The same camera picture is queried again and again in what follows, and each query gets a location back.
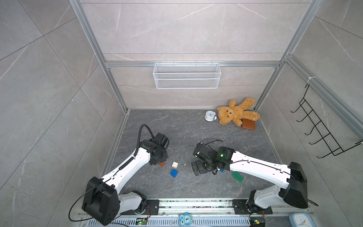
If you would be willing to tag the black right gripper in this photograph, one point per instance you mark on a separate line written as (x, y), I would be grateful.
(200, 170)

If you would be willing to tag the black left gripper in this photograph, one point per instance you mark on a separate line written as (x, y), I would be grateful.
(165, 158)

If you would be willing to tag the blue lego brick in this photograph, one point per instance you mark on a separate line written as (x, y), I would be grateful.
(174, 173)

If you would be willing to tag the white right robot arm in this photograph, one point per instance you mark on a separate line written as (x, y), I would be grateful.
(289, 181)

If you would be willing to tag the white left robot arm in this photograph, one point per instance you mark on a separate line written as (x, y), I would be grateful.
(103, 199)

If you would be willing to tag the green lego brick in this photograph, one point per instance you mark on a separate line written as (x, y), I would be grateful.
(238, 177)

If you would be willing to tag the white alarm clock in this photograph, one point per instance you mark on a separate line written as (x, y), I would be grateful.
(210, 116)

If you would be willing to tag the brown teddy bear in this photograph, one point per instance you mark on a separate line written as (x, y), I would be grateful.
(235, 113)

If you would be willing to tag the brown leather wallet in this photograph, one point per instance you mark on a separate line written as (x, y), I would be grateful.
(248, 124)

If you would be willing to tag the blue owl figurine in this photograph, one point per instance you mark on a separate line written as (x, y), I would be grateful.
(185, 219)

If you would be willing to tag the white blue desk clock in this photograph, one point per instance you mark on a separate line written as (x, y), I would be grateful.
(301, 220)

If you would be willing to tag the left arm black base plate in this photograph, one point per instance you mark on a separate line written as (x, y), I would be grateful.
(148, 207)

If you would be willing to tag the white wire mesh basket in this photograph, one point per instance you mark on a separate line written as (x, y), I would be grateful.
(187, 76)

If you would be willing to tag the black wire hook rack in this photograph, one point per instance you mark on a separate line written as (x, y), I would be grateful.
(324, 134)

